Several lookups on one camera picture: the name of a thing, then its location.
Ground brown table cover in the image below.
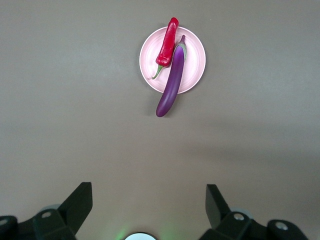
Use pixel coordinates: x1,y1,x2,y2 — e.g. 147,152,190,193
0,0,320,240

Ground long purple eggplant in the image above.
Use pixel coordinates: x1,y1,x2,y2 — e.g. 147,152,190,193
155,34,188,118

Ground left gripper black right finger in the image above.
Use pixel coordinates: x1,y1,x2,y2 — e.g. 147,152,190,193
198,184,310,240

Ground pink round plate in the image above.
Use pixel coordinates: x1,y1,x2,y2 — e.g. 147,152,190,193
139,26,207,95

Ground red chili pepper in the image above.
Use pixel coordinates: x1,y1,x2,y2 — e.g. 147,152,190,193
151,16,180,80

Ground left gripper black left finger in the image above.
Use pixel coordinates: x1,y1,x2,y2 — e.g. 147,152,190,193
0,181,94,240

